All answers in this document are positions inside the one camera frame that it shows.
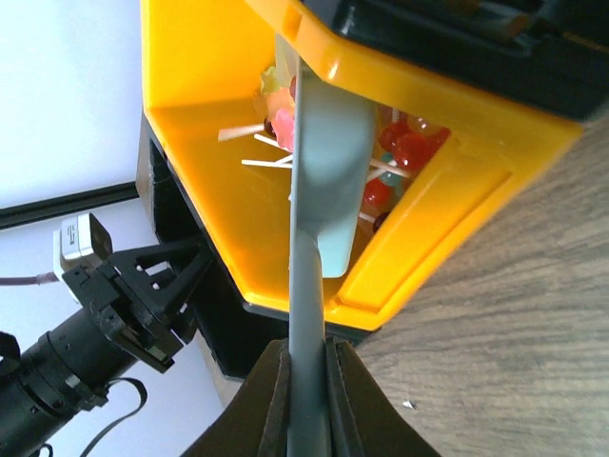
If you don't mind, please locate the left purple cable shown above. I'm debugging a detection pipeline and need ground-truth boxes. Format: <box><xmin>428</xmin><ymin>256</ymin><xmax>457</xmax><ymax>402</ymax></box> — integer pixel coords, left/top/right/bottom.
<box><xmin>0</xmin><ymin>270</ymin><xmax>61</xmax><ymax>289</ymax></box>

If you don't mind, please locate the black enclosure frame post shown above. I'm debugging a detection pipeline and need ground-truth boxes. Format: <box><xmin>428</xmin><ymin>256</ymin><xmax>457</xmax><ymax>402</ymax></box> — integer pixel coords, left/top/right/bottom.
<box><xmin>1</xmin><ymin>181</ymin><xmax>138</xmax><ymax>229</ymax></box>

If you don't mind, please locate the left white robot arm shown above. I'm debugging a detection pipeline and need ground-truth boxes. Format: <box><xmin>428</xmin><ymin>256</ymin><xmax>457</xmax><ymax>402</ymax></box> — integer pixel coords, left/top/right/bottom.
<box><xmin>1</xmin><ymin>237</ymin><xmax>214</xmax><ymax>456</ymax></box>

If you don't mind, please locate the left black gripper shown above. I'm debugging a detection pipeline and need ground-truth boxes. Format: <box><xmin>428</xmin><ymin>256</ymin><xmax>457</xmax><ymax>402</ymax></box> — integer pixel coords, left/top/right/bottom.
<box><xmin>62</xmin><ymin>237</ymin><xmax>213</xmax><ymax>373</ymax></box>

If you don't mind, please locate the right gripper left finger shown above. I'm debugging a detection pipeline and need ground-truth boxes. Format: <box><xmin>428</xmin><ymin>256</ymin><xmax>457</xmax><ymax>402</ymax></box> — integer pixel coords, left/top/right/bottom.
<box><xmin>184</xmin><ymin>339</ymin><xmax>291</xmax><ymax>456</ymax></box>

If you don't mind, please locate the light blue slotted scoop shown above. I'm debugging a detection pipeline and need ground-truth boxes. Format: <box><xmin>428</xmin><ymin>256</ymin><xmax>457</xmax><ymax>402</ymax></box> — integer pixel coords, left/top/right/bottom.
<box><xmin>286</xmin><ymin>59</ymin><xmax>376</xmax><ymax>456</ymax></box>

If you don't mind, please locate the orange candy bin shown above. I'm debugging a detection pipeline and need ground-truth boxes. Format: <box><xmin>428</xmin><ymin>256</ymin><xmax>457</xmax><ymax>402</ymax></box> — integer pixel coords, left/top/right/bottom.
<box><xmin>141</xmin><ymin>1</ymin><xmax>582</xmax><ymax>331</ymax></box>

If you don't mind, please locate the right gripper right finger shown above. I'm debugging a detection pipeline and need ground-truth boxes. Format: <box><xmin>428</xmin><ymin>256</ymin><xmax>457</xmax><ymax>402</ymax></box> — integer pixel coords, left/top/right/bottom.
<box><xmin>325</xmin><ymin>338</ymin><xmax>439</xmax><ymax>457</ymax></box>

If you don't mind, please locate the black candy bin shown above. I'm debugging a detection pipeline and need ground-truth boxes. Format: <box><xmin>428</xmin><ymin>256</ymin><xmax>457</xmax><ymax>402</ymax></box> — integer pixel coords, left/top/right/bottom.
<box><xmin>135</xmin><ymin>116</ymin><xmax>377</xmax><ymax>380</ymax></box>
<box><xmin>304</xmin><ymin>1</ymin><xmax>608</xmax><ymax>122</ymax></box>

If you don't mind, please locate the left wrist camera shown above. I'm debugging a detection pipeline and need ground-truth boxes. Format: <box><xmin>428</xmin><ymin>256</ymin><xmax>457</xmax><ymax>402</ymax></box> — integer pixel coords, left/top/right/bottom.
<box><xmin>53</xmin><ymin>212</ymin><xmax>113</xmax><ymax>281</ymax></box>

